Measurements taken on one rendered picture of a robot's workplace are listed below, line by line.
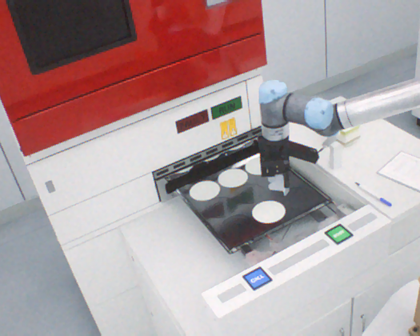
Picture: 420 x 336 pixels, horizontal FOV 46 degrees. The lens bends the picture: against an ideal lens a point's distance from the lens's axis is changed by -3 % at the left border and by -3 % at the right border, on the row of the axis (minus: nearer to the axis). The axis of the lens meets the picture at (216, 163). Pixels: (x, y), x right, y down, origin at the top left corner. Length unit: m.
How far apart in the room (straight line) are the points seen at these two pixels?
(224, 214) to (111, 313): 0.66
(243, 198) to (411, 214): 0.51
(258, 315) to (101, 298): 0.78
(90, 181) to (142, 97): 0.32
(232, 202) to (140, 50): 0.55
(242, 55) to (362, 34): 2.66
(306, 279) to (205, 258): 0.36
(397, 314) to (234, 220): 0.54
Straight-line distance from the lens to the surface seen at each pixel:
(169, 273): 1.54
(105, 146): 1.57
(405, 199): 1.51
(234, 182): 1.68
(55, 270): 2.93
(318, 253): 1.34
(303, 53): 3.83
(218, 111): 1.69
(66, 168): 1.57
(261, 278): 1.29
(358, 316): 1.64
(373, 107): 1.35
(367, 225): 1.42
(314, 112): 1.26
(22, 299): 2.86
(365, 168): 1.61
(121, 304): 1.98
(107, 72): 1.43
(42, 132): 1.44
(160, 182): 1.69
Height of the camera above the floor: 1.93
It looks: 35 degrees down
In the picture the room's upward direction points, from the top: 9 degrees counter-clockwise
